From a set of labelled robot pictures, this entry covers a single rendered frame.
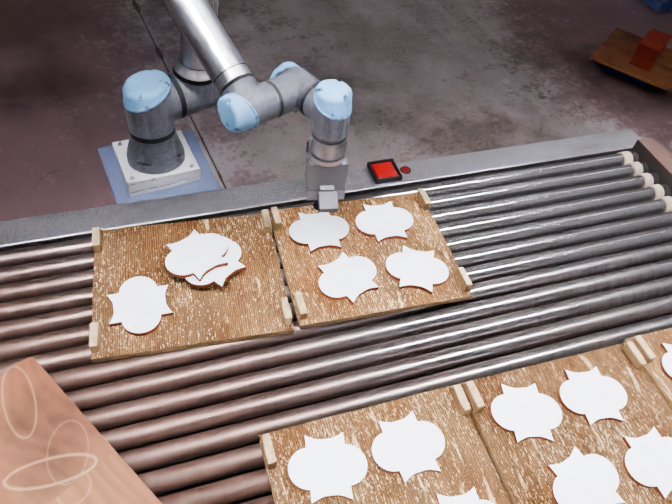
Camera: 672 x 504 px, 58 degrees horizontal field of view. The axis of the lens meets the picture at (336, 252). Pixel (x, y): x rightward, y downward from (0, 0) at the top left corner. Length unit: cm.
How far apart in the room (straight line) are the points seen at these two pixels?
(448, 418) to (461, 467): 10
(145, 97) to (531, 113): 265
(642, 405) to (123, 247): 118
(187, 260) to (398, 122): 224
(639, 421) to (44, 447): 111
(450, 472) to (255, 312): 51
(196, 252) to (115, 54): 263
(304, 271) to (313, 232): 11
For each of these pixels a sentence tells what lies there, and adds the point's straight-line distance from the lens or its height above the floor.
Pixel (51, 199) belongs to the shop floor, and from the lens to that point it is 302.
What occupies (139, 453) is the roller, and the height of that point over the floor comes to 92.
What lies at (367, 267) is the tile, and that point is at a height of 95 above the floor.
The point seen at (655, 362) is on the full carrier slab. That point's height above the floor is 94.
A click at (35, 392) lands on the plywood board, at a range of 118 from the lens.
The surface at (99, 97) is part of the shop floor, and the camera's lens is 357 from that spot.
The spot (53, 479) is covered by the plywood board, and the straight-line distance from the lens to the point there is 110.
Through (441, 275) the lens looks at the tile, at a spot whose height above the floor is 95.
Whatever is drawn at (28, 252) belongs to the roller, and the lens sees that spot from 154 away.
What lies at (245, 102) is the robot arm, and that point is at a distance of 118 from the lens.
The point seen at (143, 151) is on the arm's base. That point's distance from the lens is 165.
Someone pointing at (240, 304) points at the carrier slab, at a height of 94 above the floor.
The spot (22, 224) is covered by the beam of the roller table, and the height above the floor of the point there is 92.
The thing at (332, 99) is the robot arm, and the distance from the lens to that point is 118.
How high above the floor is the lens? 202
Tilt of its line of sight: 49 degrees down
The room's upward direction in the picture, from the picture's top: 8 degrees clockwise
